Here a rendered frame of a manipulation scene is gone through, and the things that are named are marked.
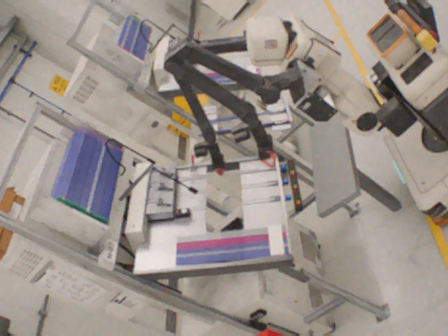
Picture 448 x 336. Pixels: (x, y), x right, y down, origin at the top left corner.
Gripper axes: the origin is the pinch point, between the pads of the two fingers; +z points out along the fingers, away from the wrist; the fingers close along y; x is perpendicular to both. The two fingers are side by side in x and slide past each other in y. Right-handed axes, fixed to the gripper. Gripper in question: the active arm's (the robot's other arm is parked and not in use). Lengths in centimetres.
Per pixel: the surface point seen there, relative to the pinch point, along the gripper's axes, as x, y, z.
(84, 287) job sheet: -68, 60, 2
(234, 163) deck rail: 7.0, -8.0, 1.5
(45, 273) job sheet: -82, 60, -11
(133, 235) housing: -41, 41, -8
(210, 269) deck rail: -6, 60, 1
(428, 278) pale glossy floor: 96, 58, 41
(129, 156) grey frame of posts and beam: -46.3, -7.6, -16.4
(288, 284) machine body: 25, 43, 47
